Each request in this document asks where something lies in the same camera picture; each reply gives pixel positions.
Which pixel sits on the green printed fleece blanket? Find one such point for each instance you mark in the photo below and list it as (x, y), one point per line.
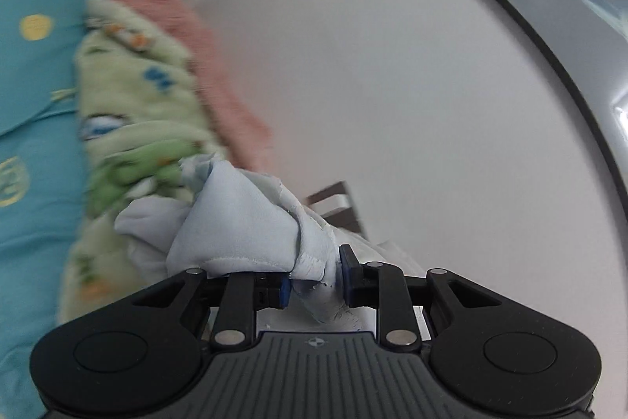
(132, 105)

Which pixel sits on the teal printed bed sheet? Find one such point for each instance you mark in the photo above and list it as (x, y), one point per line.
(34, 114)

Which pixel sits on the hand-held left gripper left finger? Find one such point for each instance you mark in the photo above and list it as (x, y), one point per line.
(283, 294)

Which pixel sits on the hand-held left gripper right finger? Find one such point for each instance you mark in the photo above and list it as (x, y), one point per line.
(347, 286)

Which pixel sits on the framed wall picture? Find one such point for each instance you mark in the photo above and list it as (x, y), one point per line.
(564, 6)

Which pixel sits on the pink fluffy blanket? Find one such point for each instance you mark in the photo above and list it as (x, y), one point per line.
(162, 2)

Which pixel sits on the white t-shirt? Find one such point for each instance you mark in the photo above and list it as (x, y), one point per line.
(245, 222)

